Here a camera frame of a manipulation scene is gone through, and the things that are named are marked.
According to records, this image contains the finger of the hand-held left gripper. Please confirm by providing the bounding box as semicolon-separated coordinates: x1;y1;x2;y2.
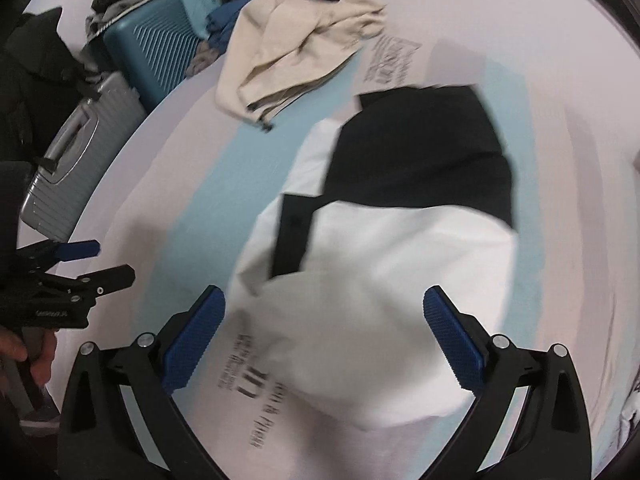
45;265;137;300
15;240;102;264

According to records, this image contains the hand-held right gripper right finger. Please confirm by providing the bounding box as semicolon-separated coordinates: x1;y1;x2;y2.
422;285;593;480

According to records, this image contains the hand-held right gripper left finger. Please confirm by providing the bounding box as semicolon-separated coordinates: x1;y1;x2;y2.
56;284;227;480

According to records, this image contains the black and white jacket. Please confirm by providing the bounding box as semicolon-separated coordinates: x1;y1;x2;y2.
227;85;518;432

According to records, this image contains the person's left hand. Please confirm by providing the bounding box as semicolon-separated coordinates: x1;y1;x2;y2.
0;327;60;386

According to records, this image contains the grey ribbed suitcase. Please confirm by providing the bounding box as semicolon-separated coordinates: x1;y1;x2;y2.
20;71;147;243

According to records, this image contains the printed pale bed sheet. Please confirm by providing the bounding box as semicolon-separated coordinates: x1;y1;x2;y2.
20;0;640;480

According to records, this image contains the black coat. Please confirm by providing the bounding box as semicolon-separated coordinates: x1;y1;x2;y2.
0;7;103;163

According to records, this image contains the teal ribbed suitcase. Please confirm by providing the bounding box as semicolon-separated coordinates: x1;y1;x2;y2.
102;0;217;112

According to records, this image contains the blue clothing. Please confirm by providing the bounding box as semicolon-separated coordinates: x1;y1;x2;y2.
204;0;257;53

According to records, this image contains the beige and black jacket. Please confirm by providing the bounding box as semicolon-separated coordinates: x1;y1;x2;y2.
215;0;388;134

